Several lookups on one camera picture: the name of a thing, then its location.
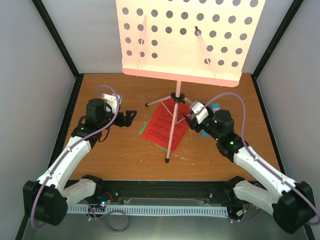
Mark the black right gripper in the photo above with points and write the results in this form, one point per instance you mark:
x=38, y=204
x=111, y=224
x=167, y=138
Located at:
x=193, y=123

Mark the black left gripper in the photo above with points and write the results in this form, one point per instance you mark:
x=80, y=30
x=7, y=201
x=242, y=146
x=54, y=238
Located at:
x=128, y=120

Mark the green sheet music page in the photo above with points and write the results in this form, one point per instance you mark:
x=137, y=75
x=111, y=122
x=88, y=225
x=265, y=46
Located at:
x=142, y=131

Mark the blue metronome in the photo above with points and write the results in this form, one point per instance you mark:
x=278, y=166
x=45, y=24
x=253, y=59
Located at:
x=215, y=107

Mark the red sheet music page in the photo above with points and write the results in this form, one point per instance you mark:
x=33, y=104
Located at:
x=159, y=126

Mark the pink music stand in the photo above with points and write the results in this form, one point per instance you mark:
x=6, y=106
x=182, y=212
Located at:
x=195, y=41

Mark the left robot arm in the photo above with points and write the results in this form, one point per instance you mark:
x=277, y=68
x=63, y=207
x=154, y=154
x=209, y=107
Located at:
x=48, y=199

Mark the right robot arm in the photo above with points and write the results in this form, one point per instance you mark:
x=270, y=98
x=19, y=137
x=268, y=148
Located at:
x=290, y=203

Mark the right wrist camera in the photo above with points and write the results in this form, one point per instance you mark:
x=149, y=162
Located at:
x=198, y=111

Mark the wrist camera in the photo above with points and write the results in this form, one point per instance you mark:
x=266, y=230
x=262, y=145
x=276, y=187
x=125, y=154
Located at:
x=111, y=102
x=198, y=111

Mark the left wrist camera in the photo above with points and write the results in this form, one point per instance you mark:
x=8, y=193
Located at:
x=111, y=102

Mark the black aluminium frame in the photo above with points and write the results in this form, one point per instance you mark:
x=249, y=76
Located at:
x=283, y=114

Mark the light blue cable duct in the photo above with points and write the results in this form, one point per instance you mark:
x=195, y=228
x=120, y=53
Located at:
x=162, y=211

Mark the metal base plate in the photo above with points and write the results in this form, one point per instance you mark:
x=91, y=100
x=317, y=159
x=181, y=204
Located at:
x=78, y=227

